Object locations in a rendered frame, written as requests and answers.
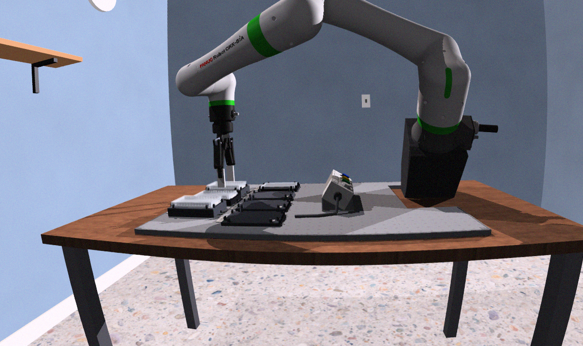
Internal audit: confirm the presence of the white button panel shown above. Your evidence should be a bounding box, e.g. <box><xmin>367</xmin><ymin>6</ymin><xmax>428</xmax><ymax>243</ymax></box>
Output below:
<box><xmin>295</xmin><ymin>170</ymin><xmax>354</xmax><ymax>218</ymax></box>

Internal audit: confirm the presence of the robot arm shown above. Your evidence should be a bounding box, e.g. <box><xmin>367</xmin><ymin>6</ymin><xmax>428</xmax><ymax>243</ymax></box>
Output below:
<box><xmin>176</xmin><ymin>0</ymin><xmax>498</xmax><ymax>153</ymax></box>

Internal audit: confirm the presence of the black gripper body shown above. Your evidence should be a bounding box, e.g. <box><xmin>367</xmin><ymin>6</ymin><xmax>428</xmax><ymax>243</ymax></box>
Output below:
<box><xmin>212</xmin><ymin>122</ymin><xmax>233</xmax><ymax>148</ymax></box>

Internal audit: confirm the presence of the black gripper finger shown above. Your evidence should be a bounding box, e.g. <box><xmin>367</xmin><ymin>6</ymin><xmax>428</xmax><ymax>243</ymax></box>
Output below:
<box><xmin>224</xmin><ymin>137</ymin><xmax>236</xmax><ymax>181</ymax></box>
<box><xmin>213</xmin><ymin>137</ymin><xmax>228</xmax><ymax>187</ymax></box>

